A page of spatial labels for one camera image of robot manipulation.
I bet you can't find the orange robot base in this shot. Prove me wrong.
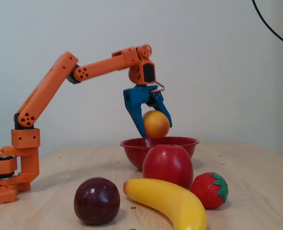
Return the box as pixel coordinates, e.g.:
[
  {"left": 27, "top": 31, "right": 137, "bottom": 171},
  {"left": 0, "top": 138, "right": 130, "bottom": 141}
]
[{"left": 0, "top": 146, "right": 40, "bottom": 208}]

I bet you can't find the red speckled enamel bowl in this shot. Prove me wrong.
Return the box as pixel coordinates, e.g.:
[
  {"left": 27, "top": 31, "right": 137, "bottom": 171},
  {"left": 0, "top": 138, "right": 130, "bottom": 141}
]
[{"left": 120, "top": 137, "right": 200, "bottom": 172}]

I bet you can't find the thin black cable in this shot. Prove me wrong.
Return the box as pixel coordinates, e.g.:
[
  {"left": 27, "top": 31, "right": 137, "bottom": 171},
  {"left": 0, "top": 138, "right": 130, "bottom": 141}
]
[{"left": 251, "top": 0, "right": 283, "bottom": 49}]

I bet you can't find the red toy apple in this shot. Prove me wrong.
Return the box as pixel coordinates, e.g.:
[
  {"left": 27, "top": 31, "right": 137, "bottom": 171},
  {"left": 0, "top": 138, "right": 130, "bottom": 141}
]
[{"left": 142, "top": 144, "right": 194, "bottom": 191}]

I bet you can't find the orange yellow toy peach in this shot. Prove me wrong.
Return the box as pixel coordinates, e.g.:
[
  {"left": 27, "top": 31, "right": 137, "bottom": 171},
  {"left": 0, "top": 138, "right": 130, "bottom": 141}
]
[{"left": 142, "top": 110, "right": 170, "bottom": 139}]

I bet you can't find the white red servo wire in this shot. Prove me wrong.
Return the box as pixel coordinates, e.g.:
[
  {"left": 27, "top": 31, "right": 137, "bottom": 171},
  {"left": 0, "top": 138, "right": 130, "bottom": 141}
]
[{"left": 153, "top": 82, "right": 166, "bottom": 93}]

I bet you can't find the yellow toy banana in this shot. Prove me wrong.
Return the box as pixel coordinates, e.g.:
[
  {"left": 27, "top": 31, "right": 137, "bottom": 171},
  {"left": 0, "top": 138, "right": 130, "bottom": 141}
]
[{"left": 123, "top": 178, "right": 208, "bottom": 230}]

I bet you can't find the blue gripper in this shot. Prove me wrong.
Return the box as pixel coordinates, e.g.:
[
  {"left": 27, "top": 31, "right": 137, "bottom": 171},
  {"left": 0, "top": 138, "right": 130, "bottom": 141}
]
[{"left": 123, "top": 85, "right": 173, "bottom": 138}]

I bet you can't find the red toy strawberry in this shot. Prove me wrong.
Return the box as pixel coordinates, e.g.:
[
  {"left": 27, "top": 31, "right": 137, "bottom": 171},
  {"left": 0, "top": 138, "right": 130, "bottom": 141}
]
[{"left": 190, "top": 172, "right": 229, "bottom": 209}]

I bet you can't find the dark purple toy plum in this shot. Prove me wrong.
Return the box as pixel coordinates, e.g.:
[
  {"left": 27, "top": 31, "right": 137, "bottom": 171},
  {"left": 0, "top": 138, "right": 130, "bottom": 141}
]
[{"left": 73, "top": 177, "right": 121, "bottom": 226}]

